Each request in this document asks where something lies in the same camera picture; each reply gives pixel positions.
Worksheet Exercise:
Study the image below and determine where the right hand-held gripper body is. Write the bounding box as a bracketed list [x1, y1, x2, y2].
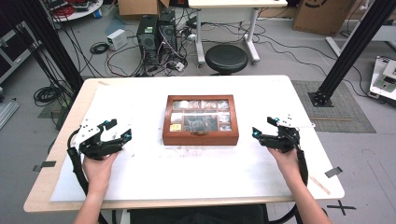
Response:
[260, 115, 316, 154]

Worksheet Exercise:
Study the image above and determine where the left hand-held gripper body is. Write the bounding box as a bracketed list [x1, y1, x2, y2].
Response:
[70, 119, 125, 161]

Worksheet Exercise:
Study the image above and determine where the brown wooden box with glass lid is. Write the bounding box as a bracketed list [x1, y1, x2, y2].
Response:
[162, 94, 240, 147]

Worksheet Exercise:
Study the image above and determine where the person's right hand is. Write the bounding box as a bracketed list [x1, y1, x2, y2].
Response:
[267, 147, 302, 186]

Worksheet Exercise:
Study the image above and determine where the person's left hand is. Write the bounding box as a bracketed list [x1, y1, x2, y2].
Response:
[82, 151, 120, 196]

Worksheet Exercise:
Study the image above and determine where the black tape piece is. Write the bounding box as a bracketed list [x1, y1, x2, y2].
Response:
[32, 160, 57, 173]
[324, 166, 344, 179]

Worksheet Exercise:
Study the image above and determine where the thin wooden strip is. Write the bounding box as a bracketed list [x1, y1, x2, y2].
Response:
[308, 175, 332, 196]

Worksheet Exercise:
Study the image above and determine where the grey floor mat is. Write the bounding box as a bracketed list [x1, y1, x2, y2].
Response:
[291, 79, 376, 134]

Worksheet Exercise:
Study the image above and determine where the black round stool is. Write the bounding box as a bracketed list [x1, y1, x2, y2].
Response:
[205, 44, 249, 76]

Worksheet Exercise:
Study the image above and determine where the white power supply box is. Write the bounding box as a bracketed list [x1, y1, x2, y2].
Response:
[106, 28, 129, 51]

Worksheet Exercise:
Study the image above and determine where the black tape cross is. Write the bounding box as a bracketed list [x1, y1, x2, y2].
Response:
[326, 200, 357, 217]

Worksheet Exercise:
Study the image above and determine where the black computer tower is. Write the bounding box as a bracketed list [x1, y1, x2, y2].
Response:
[158, 9, 178, 53]
[136, 14, 160, 67]

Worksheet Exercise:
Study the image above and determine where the person's dark clothing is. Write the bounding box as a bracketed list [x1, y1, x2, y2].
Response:
[128, 203, 269, 224]

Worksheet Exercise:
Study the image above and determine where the round white table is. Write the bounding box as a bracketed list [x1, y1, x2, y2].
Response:
[46, 0, 104, 23]

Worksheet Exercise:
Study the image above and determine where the white flat device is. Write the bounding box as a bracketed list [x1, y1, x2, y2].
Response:
[368, 55, 396, 101]

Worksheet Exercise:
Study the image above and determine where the cardboard box with round logo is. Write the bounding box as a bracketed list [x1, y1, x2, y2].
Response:
[292, 0, 357, 36]

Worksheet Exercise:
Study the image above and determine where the grey cabinet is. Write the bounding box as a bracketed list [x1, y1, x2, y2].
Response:
[0, 21, 39, 85]

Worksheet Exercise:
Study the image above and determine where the plain cardboard box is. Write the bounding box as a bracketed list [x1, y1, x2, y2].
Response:
[117, 0, 171, 17]

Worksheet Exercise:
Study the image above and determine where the white legged desk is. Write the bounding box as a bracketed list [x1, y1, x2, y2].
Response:
[188, 0, 289, 65]

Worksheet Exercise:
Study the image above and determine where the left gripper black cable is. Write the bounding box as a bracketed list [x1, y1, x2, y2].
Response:
[66, 128, 92, 198]

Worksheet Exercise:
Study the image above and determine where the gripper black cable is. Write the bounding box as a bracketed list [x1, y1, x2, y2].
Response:
[296, 148, 310, 188]
[66, 128, 92, 198]

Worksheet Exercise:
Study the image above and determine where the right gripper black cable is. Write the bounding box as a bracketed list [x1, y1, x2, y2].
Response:
[296, 148, 310, 188]

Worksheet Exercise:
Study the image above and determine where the large coiled black cable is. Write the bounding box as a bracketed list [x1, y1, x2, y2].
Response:
[33, 85, 63, 107]

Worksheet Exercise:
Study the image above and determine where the long black floor cable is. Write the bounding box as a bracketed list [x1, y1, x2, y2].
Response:
[257, 30, 372, 98]

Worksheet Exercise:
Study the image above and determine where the small coiled black cable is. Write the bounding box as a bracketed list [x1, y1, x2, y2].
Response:
[89, 41, 110, 56]

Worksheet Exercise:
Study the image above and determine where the tangle of cables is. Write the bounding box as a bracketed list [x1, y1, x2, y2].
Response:
[105, 46, 189, 77]

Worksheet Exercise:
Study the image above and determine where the white table frame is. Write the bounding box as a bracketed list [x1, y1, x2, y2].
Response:
[324, 22, 396, 58]

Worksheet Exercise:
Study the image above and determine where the black metal stand with base plate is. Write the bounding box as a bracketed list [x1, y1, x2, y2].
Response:
[307, 0, 396, 108]

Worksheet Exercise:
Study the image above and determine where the red coiled cable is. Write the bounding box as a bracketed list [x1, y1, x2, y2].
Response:
[51, 4, 76, 18]

